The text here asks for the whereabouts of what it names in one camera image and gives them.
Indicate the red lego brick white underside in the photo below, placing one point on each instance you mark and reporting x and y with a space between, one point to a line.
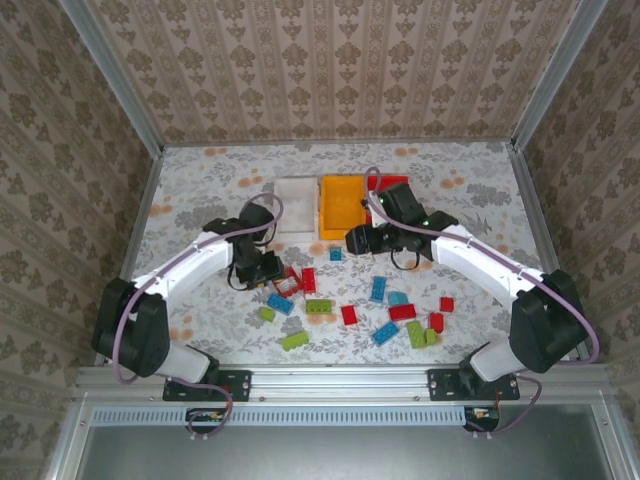
292 285

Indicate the red plastic bin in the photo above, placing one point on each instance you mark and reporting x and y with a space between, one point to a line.
395 178

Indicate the black connector board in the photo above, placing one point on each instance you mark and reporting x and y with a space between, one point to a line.
480 414
210 415

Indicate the yellow plastic bin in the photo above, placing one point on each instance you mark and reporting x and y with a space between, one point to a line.
340 205

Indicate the light blue lego brick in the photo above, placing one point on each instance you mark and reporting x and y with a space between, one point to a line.
397 298

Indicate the aluminium frame post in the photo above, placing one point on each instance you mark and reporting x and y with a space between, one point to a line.
111 70
67 445
557 70

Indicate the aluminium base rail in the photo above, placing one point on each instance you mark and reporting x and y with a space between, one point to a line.
340 380

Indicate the small green lego brick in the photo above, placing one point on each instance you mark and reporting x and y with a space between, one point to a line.
267 314
430 337

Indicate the aluminium side rail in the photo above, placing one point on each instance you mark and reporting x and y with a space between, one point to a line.
131 250
531 200

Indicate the small red lego brick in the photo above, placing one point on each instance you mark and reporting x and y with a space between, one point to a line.
446 304

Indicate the aluminium back rail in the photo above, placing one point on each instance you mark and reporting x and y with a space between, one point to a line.
340 143

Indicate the white plastic bin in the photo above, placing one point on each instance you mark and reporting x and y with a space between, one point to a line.
297 210

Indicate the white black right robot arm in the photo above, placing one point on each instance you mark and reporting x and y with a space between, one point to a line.
480 255

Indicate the small blue lego brick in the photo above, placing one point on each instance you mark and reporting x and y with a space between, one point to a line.
336 255

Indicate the grey metal panel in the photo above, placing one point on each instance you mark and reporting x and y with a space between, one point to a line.
325 455

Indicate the aluminium lower frame post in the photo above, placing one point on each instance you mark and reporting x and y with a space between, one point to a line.
67 445

